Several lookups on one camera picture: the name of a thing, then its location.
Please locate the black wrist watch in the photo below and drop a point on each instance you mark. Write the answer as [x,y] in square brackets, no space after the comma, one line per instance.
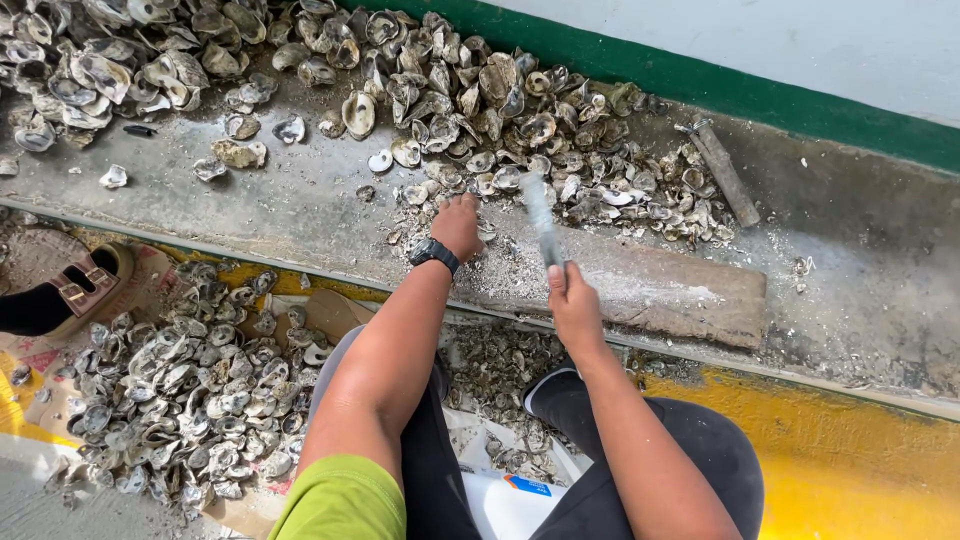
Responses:
[433,252]

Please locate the tan buckled sandal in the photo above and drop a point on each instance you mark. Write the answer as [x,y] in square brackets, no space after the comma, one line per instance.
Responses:
[94,281]

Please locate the person's right hand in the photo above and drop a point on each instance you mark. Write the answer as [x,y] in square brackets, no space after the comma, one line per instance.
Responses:
[576,311]

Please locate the white plastic sack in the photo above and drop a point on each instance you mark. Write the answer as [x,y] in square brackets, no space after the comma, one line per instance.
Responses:
[510,506]

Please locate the pile of broken shell pieces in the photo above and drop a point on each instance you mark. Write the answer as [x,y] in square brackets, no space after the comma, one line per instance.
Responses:
[499,367]

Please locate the black shoe with white edge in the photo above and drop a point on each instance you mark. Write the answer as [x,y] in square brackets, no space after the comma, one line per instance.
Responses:
[546,384]

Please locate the green shirt sleeve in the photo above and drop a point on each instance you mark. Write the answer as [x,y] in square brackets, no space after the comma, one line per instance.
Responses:
[341,501]

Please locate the weathered wooden board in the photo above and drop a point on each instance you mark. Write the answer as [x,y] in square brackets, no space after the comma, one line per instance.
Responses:
[652,289]

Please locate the person's left fingers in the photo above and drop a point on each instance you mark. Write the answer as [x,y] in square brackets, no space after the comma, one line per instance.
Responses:
[461,201]

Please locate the pile of emptied oyster shells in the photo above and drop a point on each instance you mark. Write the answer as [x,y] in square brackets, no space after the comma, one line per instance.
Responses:
[187,397]

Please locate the brown cardboard sheet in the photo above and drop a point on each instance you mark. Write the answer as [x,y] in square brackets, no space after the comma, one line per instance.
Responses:
[330,307]

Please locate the person's left hand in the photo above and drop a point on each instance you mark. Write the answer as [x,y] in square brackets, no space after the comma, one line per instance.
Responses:
[456,229]

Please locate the small black object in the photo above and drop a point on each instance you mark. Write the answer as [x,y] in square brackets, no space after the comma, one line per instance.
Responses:
[139,130]

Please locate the grey metal striking bar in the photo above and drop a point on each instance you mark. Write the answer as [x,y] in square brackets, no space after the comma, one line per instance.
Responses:
[541,221]

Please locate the crushed shell grit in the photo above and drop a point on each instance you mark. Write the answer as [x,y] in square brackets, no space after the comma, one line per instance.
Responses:
[487,277]

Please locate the rusty metal pipe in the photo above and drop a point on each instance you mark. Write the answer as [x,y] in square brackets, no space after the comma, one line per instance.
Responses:
[724,174]

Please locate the heap of whole oyster shells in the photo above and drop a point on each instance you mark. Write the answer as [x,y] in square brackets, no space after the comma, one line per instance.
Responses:
[450,112]

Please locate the person's right leg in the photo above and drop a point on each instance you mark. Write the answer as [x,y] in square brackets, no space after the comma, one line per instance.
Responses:
[675,439]

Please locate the person's left leg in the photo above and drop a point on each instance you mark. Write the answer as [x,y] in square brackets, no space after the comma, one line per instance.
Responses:
[431,472]

